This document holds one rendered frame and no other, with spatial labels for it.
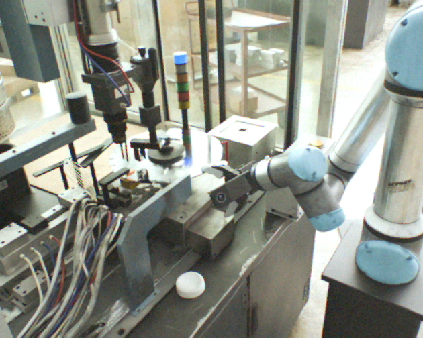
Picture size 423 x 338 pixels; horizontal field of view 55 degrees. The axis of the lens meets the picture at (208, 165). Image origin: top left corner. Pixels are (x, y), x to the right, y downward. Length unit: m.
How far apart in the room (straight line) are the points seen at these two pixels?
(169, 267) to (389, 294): 0.53
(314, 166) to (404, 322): 0.46
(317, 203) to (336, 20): 0.61
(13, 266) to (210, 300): 0.48
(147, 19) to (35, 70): 0.75
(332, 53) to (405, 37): 0.64
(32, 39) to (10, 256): 0.51
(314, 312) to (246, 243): 0.90
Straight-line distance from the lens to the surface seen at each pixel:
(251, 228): 1.20
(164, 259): 1.10
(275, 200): 1.23
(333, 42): 1.32
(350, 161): 0.96
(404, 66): 0.70
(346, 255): 1.15
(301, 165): 0.84
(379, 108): 0.90
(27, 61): 1.05
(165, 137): 1.15
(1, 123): 1.59
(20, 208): 1.31
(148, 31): 1.70
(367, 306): 1.12
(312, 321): 1.96
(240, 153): 1.35
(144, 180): 1.07
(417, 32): 0.70
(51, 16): 0.92
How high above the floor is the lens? 1.50
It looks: 30 degrees down
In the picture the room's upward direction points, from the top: 3 degrees counter-clockwise
